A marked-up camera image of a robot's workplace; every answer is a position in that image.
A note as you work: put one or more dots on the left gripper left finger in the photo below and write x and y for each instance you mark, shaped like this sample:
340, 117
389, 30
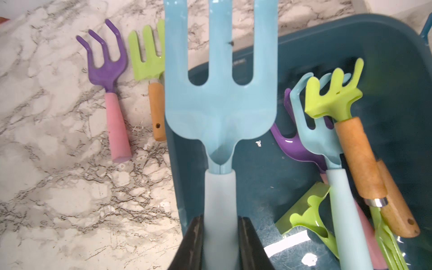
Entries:
189, 254

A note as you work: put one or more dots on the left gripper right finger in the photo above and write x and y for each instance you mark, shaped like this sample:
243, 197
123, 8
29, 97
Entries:
252, 254

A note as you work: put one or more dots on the light blue fork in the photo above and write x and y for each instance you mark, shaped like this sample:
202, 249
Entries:
220, 113

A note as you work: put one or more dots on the green wide fork wooden handle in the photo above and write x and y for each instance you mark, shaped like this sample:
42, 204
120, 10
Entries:
151, 69

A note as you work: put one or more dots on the purple rake pink handle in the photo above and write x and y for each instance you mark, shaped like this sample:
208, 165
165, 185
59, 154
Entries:
106, 77

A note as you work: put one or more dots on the teal fork yellow handle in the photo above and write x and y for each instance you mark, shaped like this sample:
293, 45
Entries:
426, 29

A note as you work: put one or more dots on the light blue rake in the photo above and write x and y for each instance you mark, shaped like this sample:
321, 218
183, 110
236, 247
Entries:
350, 238

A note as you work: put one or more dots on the green trowel wooden handle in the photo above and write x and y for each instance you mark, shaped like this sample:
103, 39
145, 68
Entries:
305, 213

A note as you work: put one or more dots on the purple tool pink handle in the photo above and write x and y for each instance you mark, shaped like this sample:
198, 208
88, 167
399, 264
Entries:
293, 148

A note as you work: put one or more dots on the green rake wooden handle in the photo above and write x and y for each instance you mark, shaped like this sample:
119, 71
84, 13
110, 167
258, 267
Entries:
336, 103

